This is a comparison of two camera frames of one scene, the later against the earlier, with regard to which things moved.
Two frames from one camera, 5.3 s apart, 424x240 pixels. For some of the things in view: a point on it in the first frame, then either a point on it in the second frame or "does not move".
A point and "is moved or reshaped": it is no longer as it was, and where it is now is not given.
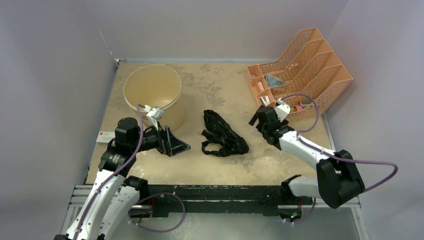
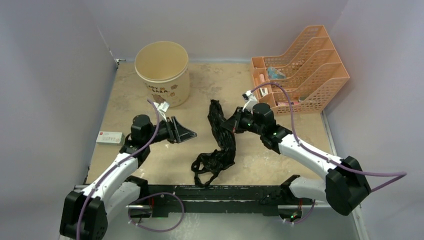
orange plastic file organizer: [309, 66] does not move
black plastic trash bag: [219, 132] is moved or reshaped
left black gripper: [170, 144] -> [176, 133]
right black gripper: [253, 120] -> [231, 124]
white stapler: [265, 100] -> [266, 91]
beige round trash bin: [156, 86] is moved or reshaped
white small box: [105, 136] does not move
